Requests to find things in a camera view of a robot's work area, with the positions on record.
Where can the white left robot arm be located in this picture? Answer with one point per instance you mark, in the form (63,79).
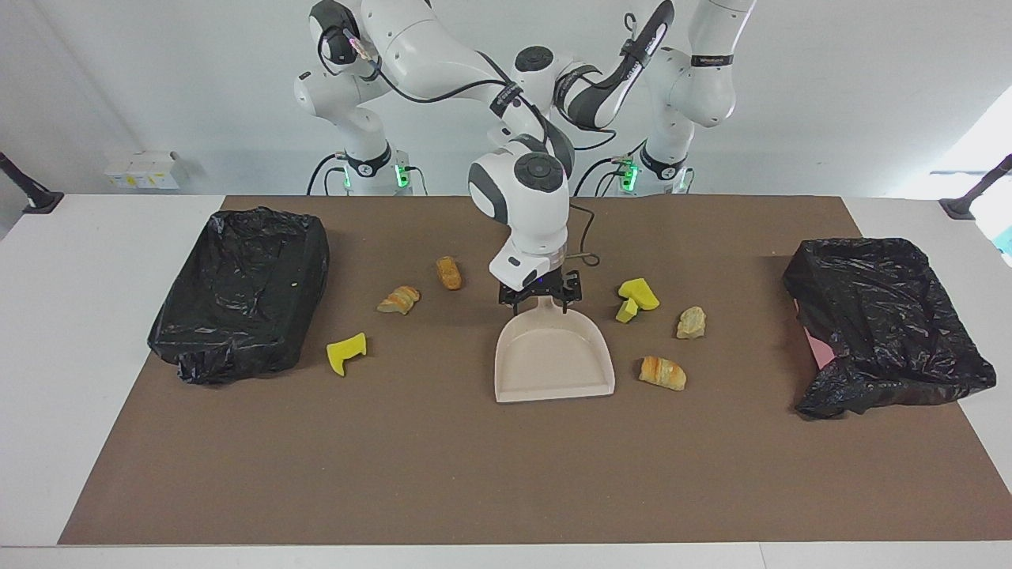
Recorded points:
(704,95)

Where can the orange striped scrap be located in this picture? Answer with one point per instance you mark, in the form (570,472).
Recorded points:
(662,373)

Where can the teal plastic object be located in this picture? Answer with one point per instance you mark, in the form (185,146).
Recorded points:
(1006,239)

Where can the beige plastic dustpan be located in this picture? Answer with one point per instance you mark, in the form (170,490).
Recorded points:
(553,363)

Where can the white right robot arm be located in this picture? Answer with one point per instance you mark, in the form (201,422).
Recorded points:
(522,205)

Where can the small yellow green sponge piece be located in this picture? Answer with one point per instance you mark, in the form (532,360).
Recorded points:
(626,312)

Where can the pink plastic bin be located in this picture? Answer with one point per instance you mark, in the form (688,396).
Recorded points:
(821,352)

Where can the black plastic trash bag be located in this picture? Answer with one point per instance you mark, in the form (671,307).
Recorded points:
(885,332)
(237,300)

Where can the striped orange bread piece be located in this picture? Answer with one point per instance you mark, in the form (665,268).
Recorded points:
(399,300)

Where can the white wall boxes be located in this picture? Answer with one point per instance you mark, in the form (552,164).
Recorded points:
(146,170)

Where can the brown table mat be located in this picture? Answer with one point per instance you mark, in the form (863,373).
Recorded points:
(474,474)

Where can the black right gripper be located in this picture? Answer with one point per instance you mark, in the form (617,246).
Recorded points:
(539,288)

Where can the large yellow sponge piece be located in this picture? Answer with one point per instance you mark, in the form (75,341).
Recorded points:
(642,292)

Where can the pale tan scrap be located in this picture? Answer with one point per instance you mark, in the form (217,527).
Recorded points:
(692,322)

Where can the notched yellow sponge piece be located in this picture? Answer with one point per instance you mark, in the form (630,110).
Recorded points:
(341,356)

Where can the brown bread roll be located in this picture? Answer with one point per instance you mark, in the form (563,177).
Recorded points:
(448,273)

